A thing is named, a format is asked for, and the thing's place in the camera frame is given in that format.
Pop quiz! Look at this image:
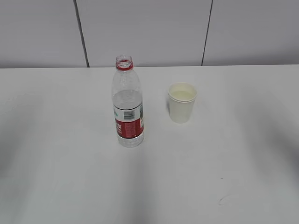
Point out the clear plastic water bottle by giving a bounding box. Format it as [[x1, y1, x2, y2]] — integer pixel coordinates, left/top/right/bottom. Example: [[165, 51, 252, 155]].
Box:
[[112, 55, 144, 147]]

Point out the white paper cup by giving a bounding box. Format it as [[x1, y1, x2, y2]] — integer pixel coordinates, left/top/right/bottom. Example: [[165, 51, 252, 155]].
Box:
[[168, 83, 197, 124]]

